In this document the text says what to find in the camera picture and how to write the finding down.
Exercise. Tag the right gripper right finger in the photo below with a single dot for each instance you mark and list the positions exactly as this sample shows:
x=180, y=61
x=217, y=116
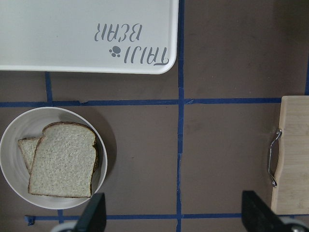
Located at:
x=258, y=217

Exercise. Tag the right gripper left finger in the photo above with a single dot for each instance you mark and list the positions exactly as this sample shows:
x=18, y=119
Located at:
x=93, y=218

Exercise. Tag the bread slice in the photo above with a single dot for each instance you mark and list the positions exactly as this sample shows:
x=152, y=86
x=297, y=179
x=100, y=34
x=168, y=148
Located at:
x=27, y=147
x=64, y=161

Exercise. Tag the cream round plate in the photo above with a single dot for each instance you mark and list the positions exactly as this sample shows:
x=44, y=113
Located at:
x=30, y=124

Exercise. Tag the bread slice under egg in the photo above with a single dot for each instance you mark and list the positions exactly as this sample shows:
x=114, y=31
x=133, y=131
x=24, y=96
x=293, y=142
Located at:
x=27, y=147

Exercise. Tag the wooden cutting board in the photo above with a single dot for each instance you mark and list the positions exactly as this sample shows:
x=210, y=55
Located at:
x=290, y=193

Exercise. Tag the cream bear serving tray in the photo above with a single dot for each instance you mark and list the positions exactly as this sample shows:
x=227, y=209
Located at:
x=109, y=36

